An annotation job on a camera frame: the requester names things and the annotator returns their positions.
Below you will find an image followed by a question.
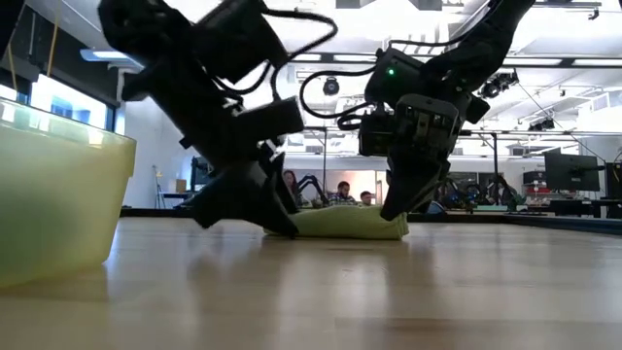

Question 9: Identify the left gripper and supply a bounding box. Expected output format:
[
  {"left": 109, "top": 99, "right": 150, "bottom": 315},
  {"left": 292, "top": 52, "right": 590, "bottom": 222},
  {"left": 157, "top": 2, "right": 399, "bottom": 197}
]
[{"left": 145, "top": 62, "right": 301, "bottom": 239}]

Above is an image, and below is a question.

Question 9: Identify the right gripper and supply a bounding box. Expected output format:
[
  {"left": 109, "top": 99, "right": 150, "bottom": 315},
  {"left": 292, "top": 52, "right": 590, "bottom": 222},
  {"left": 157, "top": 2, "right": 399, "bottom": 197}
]
[{"left": 379, "top": 93, "right": 464, "bottom": 223}]

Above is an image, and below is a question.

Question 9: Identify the lime yellow-green microfiber towel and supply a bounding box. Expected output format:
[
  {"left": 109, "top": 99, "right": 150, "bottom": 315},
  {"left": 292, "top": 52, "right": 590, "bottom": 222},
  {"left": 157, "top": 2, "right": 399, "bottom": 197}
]
[{"left": 264, "top": 204, "right": 411, "bottom": 241}]

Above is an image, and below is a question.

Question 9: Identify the yellow translucent plastic basket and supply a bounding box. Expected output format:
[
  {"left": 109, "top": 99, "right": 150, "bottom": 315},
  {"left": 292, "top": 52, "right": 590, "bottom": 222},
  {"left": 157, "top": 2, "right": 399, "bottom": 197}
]
[{"left": 0, "top": 96, "right": 138, "bottom": 288}]

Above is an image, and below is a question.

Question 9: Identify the black computer monitor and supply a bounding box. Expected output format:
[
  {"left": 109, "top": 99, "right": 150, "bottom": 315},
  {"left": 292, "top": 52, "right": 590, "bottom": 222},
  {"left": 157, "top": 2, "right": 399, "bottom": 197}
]
[
  {"left": 190, "top": 155, "right": 215, "bottom": 189},
  {"left": 605, "top": 162, "right": 622, "bottom": 200},
  {"left": 543, "top": 153, "right": 602, "bottom": 193}
]

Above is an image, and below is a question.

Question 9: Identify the black ceiling spotlight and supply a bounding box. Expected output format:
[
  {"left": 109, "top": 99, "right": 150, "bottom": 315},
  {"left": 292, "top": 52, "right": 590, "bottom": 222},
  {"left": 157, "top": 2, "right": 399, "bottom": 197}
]
[{"left": 478, "top": 70, "right": 520, "bottom": 100}]

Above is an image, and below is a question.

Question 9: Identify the black office desk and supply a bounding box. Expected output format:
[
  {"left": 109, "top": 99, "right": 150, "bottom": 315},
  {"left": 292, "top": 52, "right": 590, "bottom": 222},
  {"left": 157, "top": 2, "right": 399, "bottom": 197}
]
[{"left": 548, "top": 197, "right": 622, "bottom": 220}]

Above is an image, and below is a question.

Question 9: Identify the ceiling light strip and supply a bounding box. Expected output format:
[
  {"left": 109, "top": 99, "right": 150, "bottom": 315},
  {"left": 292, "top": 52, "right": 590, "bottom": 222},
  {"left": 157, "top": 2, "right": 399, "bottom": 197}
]
[{"left": 80, "top": 48, "right": 130, "bottom": 62}]

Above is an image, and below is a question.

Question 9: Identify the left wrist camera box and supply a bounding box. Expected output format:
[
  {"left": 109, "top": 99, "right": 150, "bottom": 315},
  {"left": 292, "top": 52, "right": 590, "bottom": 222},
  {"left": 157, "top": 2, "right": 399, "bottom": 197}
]
[{"left": 236, "top": 95, "right": 306, "bottom": 143}]

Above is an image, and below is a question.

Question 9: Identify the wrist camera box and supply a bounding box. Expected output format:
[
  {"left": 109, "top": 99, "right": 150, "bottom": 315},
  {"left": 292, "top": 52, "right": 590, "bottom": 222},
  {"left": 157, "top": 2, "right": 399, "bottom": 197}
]
[
  {"left": 236, "top": 95, "right": 306, "bottom": 143},
  {"left": 358, "top": 113, "right": 397, "bottom": 158}
]

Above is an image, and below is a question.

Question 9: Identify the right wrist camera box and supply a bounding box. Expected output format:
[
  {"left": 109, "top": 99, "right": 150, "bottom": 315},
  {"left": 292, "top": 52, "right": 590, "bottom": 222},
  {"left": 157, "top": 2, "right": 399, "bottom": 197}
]
[{"left": 358, "top": 113, "right": 397, "bottom": 158}]

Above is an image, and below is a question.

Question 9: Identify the black background station frame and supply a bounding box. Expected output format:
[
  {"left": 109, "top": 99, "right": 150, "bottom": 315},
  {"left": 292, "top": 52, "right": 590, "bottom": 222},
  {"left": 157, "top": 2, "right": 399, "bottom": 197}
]
[{"left": 459, "top": 128, "right": 622, "bottom": 205}]

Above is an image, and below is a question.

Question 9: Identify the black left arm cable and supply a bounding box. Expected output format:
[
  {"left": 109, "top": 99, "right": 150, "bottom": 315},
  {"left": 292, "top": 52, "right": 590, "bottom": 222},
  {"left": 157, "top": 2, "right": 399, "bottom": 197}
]
[{"left": 213, "top": 8, "right": 339, "bottom": 102}]

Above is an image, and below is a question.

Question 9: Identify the yellow power cable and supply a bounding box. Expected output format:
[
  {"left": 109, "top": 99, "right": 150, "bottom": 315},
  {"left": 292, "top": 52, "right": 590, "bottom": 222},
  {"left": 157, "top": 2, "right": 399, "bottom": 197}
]
[{"left": 46, "top": 0, "right": 63, "bottom": 78}]

